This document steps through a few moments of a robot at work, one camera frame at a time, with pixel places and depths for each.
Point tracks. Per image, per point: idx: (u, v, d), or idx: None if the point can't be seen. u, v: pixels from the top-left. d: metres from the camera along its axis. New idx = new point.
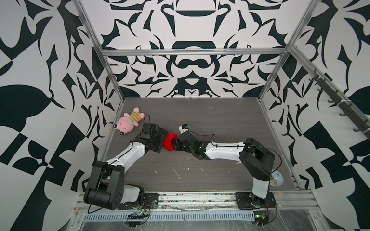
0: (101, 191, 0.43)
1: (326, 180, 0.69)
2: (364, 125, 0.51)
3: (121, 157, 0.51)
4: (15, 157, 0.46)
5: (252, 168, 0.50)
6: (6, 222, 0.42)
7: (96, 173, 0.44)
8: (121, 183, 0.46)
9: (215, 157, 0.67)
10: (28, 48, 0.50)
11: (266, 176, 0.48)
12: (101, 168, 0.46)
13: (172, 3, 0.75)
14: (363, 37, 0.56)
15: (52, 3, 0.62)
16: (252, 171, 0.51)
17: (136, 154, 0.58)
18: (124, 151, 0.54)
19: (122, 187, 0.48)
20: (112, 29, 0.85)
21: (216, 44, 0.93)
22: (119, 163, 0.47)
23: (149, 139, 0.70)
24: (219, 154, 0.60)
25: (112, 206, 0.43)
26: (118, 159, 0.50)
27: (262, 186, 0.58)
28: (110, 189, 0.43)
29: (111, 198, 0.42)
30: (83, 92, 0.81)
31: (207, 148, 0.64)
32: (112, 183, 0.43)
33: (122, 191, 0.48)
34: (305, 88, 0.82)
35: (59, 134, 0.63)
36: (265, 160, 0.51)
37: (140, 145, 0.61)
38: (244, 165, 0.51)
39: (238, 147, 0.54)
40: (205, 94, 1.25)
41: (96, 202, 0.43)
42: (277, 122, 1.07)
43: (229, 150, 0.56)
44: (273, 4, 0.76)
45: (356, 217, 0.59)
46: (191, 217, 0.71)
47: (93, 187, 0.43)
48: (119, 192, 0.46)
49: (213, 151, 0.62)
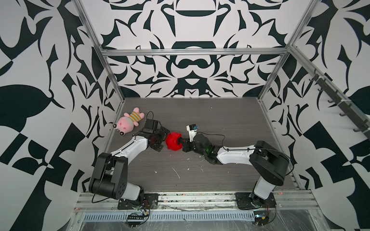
0: (106, 181, 0.45)
1: (326, 180, 0.69)
2: (364, 125, 0.51)
3: (125, 149, 0.52)
4: (15, 157, 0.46)
5: (264, 172, 0.49)
6: (6, 221, 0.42)
7: (100, 164, 0.45)
8: (125, 174, 0.48)
9: (228, 161, 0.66)
10: (28, 48, 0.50)
11: (278, 179, 0.46)
12: (105, 159, 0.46)
13: (172, 3, 0.75)
14: (363, 37, 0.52)
15: (52, 3, 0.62)
16: (263, 174, 0.50)
17: (138, 147, 0.59)
18: (127, 144, 0.55)
19: (126, 178, 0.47)
20: (112, 29, 0.85)
21: (216, 44, 0.93)
22: (122, 155, 0.48)
23: (151, 133, 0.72)
24: (231, 158, 0.60)
25: (116, 195, 0.44)
26: (121, 150, 0.51)
27: (268, 186, 0.57)
28: (114, 178, 0.44)
29: (115, 188, 0.43)
30: (83, 91, 0.81)
31: (219, 153, 0.64)
32: (117, 173, 0.44)
33: (126, 182, 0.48)
34: (305, 88, 0.82)
35: (59, 134, 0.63)
36: (277, 163, 0.49)
37: (142, 139, 0.62)
38: (255, 167, 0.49)
39: (249, 149, 0.53)
40: (205, 94, 1.25)
41: (101, 192, 0.44)
42: (277, 122, 1.07)
43: (239, 154, 0.56)
44: (274, 4, 0.76)
45: (356, 217, 0.59)
46: (191, 217, 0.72)
47: (98, 177, 0.45)
48: (123, 183, 0.47)
49: (225, 156, 0.62)
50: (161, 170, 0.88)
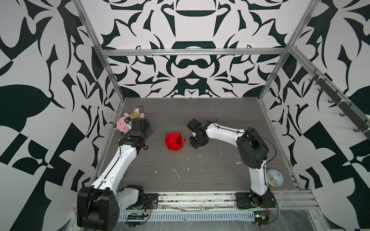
0: (94, 215, 0.41)
1: (326, 180, 0.69)
2: (364, 125, 0.51)
3: (108, 176, 0.45)
4: (15, 157, 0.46)
5: (244, 155, 0.54)
6: (7, 221, 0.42)
7: (82, 200, 0.40)
8: (115, 202, 0.44)
9: (214, 136, 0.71)
10: (27, 49, 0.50)
11: (256, 164, 0.52)
12: (87, 194, 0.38)
13: (172, 3, 0.75)
14: (363, 37, 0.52)
15: (52, 3, 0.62)
16: (244, 157, 0.55)
17: (126, 162, 0.53)
18: (110, 167, 0.47)
19: (117, 206, 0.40)
20: (112, 29, 0.85)
21: (217, 44, 0.93)
22: (107, 186, 0.42)
23: (140, 137, 0.62)
24: (219, 135, 0.64)
25: (110, 227, 0.42)
26: (104, 179, 0.44)
27: (257, 180, 0.61)
28: (102, 214, 0.40)
29: (106, 222, 0.40)
30: (83, 91, 0.81)
31: (208, 127, 0.68)
32: (103, 209, 0.40)
33: (119, 208, 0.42)
34: (305, 87, 0.82)
35: (59, 133, 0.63)
36: (259, 150, 0.54)
37: (130, 149, 0.55)
38: (239, 150, 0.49)
39: (238, 132, 0.57)
40: (205, 94, 1.25)
41: (92, 228, 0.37)
42: (277, 122, 1.07)
43: (228, 134, 0.59)
44: (274, 4, 0.76)
45: (356, 218, 0.59)
46: (191, 217, 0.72)
47: (84, 214, 0.40)
48: (114, 212, 0.44)
49: (213, 131, 0.66)
50: (161, 170, 0.87)
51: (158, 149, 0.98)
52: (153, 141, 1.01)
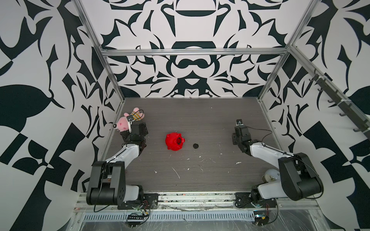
0: (105, 188, 0.44)
1: (326, 180, 0.71)
2: (364, 125, 0.51)
3: (119, 156, 0.52)
4: (15, 157, 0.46)
5: (285, 179, 0.47)
6: (6, 220, 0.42)
7: (96, 173, 0.45)
8: (124, 177, 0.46)
9: (257, 155, 0.63)
10: (28, 49, 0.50)
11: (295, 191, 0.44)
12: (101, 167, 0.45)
13: (172, 3, 0.75)
14: (363, 37, 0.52)
15: (52, 3, 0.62)
16: (284, 183, 0.48)
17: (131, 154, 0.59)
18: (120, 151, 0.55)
19: (125, 183, 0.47)
20: (112, 29, 0.85)
21: (217, 44, 0.93)
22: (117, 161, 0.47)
23: (141, 140, 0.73)
24: (262, 153, 0.60)
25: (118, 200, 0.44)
26: (115, 157, 0.51)
27: (276, 190, 0.56)
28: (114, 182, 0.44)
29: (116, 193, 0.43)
30: (83, 92, 0.81)
31: (255, 144, 0.65)
32: (115, 178, 0.44)
33: (125, 187, 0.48)
34: (305, 87, 0.82)
35: (59, 134, 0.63)
36: (307, 183, 0.45)
37: (134, 146, 0.63)
38: (280, 172, 0.48)
39: (285, 153, 0.52)
40: (206, 94, 1.25)
41: (101, 201, 0.43)
42: (277, 122, 1.07)
43: (273, 153, 0.54)
44: (273, 4, 0.76)
45: (356, 218, 0.59)
46: (191, 217, 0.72)
47: (95, 186, 0.43)
48: (122, 188, 0.47)
49: (257, 148, 0.62)
50: (161, 170, 0.87)
51: (158, 149, 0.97)
52: (153, 141, 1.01)
